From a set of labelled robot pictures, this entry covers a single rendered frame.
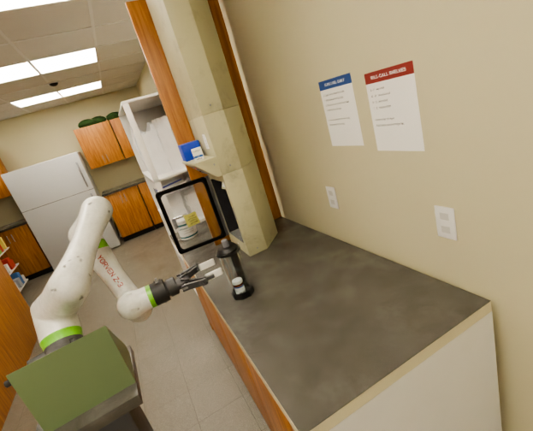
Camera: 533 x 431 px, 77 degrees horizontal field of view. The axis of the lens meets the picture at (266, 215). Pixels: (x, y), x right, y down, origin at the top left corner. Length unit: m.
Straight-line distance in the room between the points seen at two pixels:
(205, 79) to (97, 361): 1.23
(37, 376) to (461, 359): 1.28
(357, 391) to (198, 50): 1.48
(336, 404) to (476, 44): 0.95
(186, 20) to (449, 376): 1.69
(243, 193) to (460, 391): 1.20
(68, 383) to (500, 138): 1.42
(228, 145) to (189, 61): 0.42
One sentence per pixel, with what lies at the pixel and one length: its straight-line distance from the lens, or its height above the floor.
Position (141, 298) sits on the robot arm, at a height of 1.14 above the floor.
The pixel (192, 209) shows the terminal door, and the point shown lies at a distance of 2.02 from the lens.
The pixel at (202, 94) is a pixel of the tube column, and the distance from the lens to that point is 1.69.
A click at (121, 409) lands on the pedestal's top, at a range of 1.32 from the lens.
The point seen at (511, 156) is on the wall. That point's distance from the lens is 1.05.
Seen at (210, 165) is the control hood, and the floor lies 1.48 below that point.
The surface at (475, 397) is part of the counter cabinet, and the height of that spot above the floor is 0.62.
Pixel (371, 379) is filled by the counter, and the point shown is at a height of 0.94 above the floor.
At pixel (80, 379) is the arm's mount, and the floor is 1.05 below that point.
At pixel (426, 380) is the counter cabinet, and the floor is 0.83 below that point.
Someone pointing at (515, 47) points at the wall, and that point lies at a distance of 1.00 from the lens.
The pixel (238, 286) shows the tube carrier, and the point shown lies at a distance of 1.45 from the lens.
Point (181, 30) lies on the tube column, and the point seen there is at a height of 2.08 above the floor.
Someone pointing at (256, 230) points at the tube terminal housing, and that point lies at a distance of 1.81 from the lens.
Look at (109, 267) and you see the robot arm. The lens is 1.58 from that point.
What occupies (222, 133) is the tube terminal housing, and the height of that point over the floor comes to 1.60.
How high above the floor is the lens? 1.69
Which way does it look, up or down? 18 degrees down
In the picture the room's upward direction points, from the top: 17 degrees counter-clockwise
